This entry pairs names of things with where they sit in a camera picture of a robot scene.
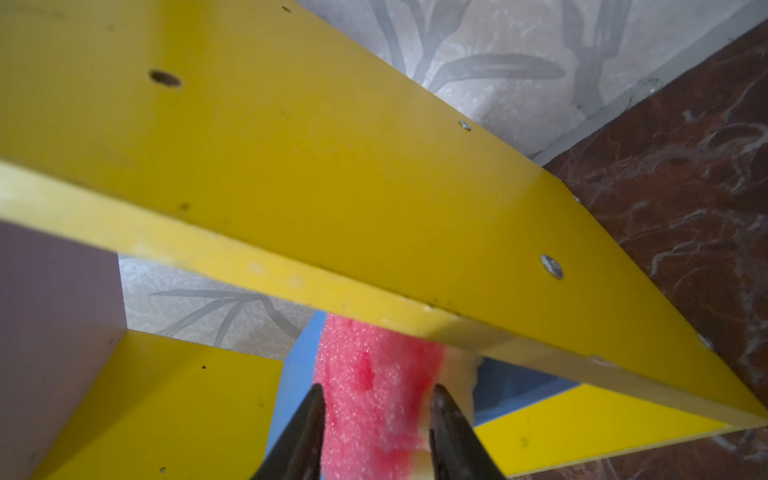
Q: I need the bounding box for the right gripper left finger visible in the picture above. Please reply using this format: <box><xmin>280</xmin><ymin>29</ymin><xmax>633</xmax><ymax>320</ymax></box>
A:
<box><xmin>251</xmin><ymin>383</ymin><xmax>326</xmax><ymax>480</ymax></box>

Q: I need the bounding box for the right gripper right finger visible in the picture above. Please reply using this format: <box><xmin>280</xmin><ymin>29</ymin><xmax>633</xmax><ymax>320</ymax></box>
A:
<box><xmin>429</xmin><ymin>384</ymin><xmax>506</xmax><ymax>480</ymax></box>

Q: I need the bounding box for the pink smiley sponge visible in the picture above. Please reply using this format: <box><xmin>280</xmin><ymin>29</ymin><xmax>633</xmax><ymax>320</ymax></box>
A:
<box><xmin>313</xmin><ymin>314</ymin><xmax>482</xmax><ymax>479</ymax></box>

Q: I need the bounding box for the blue lower shelf board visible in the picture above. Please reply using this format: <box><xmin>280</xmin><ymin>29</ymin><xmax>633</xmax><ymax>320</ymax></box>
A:
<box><xmin>266</xmin><ymin>311</ymin><xmax>579</xmax><ymax>452</ymax></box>

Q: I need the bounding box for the pink top shelf board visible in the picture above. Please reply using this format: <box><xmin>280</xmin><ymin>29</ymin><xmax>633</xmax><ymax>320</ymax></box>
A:
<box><xmin>1</xmin><ymin>223</ymin><xmax>127</xmax><ymax>479</ymax></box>

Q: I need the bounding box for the yellow shelf unit frame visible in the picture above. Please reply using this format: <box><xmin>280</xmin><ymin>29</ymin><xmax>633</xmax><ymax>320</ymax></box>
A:
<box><xmin>1</xmin><ymin>1</ymin><xmax>767</xmax><ymax>475</ymax></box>

